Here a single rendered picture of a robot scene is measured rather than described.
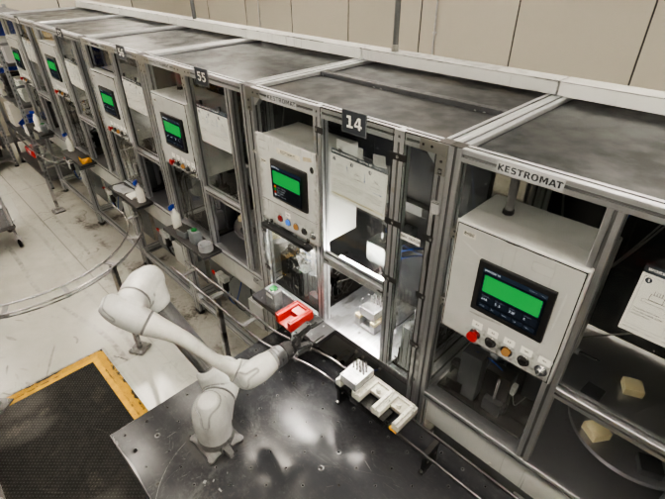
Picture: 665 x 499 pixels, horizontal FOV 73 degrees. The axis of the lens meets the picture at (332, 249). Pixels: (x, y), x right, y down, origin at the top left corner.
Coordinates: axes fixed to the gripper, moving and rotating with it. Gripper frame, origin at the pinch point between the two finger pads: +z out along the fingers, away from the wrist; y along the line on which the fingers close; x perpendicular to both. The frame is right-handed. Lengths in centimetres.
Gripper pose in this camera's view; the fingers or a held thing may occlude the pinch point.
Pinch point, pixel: (318, 329)
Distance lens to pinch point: 204.9
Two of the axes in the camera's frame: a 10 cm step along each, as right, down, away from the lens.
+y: -0.1, -8.3, -5.5
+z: 7.1, -3.9, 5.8
